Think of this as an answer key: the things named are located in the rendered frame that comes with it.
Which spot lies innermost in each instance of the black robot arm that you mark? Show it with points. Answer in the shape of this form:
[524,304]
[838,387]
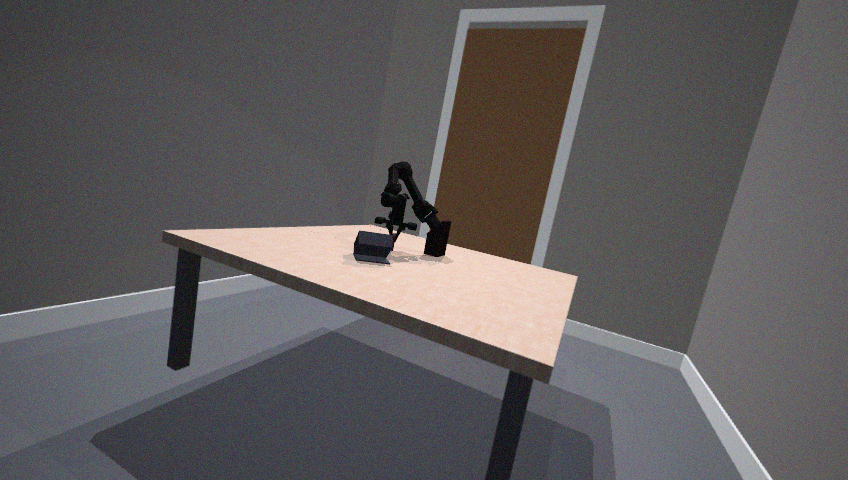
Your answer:
[421,207]

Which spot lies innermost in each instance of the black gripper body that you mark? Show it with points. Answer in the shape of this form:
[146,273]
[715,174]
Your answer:
[397,217]

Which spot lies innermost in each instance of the blue-grey sloped panel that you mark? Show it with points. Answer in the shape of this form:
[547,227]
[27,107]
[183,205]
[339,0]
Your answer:
[372,247]

